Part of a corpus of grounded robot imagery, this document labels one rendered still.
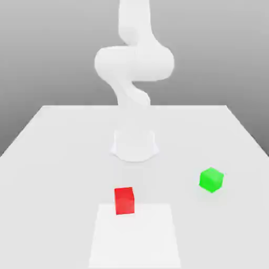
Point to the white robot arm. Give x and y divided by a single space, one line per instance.
134 63

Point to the small red cube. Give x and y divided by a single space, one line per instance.
124 201

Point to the small green cube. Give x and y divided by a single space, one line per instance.
211 180

